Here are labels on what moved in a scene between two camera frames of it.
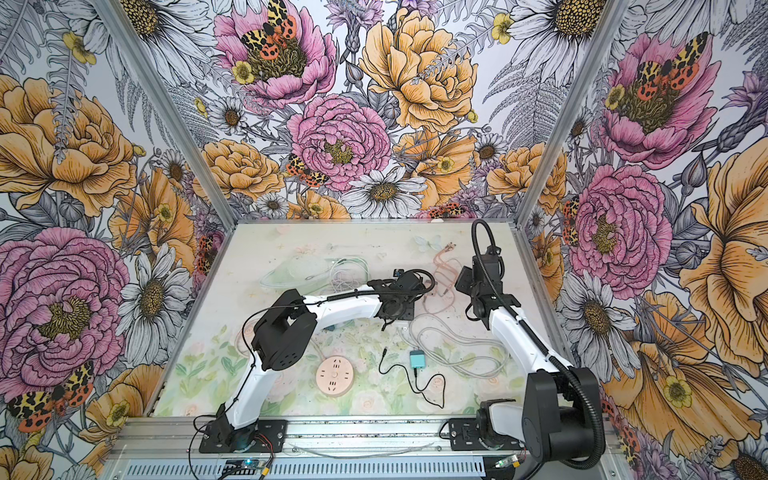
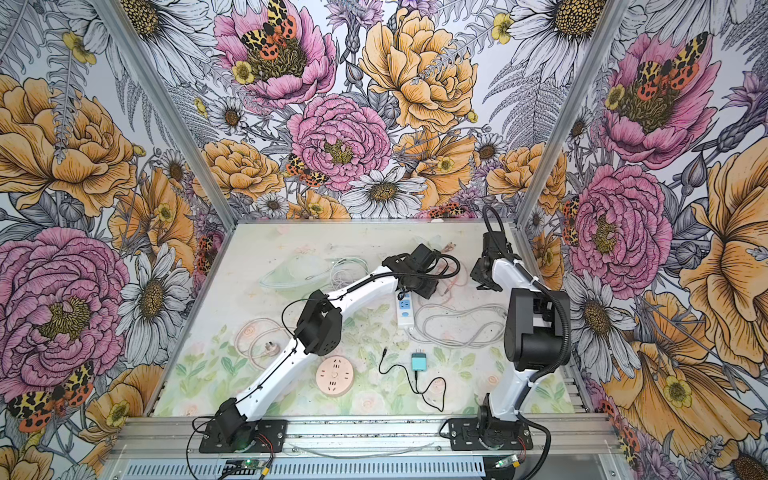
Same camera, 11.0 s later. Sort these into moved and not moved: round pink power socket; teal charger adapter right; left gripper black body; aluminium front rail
Moved: left gripper black body
Not moved: aluminium front rail; teal charger adapter right; round pink power socket
